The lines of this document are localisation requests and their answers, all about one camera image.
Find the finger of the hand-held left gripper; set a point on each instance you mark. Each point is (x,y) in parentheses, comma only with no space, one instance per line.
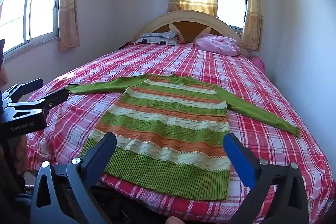
(53,99)
(29,86)

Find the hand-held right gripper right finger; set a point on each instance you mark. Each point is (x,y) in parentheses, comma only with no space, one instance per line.
(240,161)

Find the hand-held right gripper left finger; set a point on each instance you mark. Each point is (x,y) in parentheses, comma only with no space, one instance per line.
(103,158)

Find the green orange striped knit sweater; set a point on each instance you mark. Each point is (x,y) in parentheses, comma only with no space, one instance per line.
(168,129)

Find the person's right hand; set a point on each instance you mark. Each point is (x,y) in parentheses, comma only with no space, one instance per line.
(172,220)

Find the large sliding window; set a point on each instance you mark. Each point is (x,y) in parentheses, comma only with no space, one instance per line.
(39,8)

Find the yellow patterned curtain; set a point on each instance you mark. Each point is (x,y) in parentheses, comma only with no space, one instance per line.
(68,16)
(253,3)

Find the dark object beside pillow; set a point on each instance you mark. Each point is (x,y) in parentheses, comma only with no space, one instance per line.
(125,45)

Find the pink cloth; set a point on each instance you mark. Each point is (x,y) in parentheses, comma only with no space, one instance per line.
(258,62)

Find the red white plaid bedspread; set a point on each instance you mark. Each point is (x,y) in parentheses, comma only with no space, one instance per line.
(183,61)

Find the pink pillow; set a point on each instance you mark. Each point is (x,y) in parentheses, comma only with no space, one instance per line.
(218,44)

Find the grey patterned pillow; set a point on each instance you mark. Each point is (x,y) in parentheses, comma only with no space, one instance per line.
(157,39)

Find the cream arched wooden headboard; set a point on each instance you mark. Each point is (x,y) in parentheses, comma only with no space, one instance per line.
(183,15)

